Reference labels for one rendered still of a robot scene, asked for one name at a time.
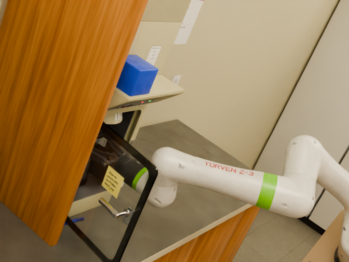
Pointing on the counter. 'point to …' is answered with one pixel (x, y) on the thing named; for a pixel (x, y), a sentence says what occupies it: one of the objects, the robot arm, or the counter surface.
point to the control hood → (166, 84)
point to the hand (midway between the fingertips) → (89, 139)
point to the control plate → (135, 103)
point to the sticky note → (112, 181)
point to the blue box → (136, 76)
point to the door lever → (113, 209)
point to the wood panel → (56, 99)
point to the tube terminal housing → (146, 29)
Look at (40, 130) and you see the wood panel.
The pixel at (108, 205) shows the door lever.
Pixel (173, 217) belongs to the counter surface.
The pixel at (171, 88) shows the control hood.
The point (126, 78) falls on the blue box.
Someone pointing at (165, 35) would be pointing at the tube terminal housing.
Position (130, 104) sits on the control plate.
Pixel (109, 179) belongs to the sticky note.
